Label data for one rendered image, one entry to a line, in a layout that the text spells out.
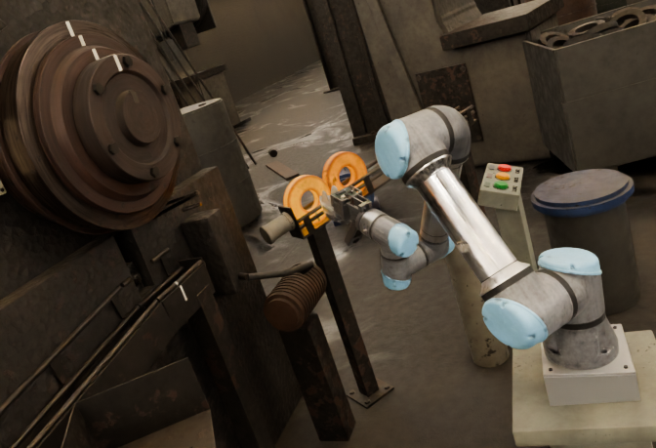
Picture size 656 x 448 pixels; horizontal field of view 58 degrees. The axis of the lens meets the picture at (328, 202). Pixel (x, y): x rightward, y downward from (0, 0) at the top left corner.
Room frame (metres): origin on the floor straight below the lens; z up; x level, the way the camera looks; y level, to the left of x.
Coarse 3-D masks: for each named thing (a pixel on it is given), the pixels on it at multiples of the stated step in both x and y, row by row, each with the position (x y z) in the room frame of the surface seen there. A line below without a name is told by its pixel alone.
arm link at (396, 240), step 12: (384, 216) 1.43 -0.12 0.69; (372, 228) 1.42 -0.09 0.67; (384, 228) 1.39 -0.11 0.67; (396, 228) 1.37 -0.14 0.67; (408, 228) 1.37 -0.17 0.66; (384, 240) 1.38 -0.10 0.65; (396, 240) 1.35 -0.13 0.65; (408, 240) 1.35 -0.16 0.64; (384, 252) 1.39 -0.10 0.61; (396, 252) 1.35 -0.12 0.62; (408, 252) 1.36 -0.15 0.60
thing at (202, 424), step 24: (144, 384) 0.94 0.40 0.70; (168, 384) 0.95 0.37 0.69; (192, 384) 0.95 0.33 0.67; (72, 408) 0.91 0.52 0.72; (96, 408) 0.93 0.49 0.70; (120, 408) 0.93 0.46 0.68; (144, 408) 0.94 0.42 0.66; (168, 408) 0.94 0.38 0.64; (192, 408) 0.95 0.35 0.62; (72, 432) 0.85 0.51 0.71; (96, 432) 0.92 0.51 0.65; (120, 432) 0.93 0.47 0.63; (144, 432) 0.93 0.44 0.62; (168, 432) 0.92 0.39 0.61; (192, 432) 0.90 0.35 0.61
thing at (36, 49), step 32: (64, 32) 1.35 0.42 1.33; (96, 32) 1.43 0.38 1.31; (32, 64) 1.24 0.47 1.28; (0, 96) 1.22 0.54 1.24; (32, 96) 1.21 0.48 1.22; (32, 128) 1.18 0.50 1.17; (32, 160) 1.16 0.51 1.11; (32, 192) 1.20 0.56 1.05; (64, 192) 1.19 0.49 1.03; (96, 224) 1.23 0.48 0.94; (128, 224) 1.30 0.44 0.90
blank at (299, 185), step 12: (300, 180) 1.71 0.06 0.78; (312, 180) 1.73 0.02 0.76; (288, 192) 1.70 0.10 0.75; (300, 192) 1.71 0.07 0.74; (312, 192) 1.76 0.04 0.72; (288, 204) 1.69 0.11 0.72; (300, 204) 1.70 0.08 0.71; (300, 216) 1.70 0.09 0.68; (312, 216) 1.72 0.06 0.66; (324, 216) 1.73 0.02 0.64
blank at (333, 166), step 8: (344, 152) 1.80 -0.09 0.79; (352, 152) 1.82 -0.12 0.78; (328, 160) 1.80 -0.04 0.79; (336, 160) 1.78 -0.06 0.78; (344, 160) 1.80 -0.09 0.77; (352, 160) 1.81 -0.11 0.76; (360, 160) 1.83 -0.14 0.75; (328, 168) 1.77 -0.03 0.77; (336, 168) 1.78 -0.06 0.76; (352, 168) 1.81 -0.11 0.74; (360, 168) 1.82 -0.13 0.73; (328, 176) 1.76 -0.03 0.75; (336, 176) 1.77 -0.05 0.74; (352, 176) 1.83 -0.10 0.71; (360, 176) 1.82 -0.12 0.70; (328, 184) 1.76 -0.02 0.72; (336, 184) 1.77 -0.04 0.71
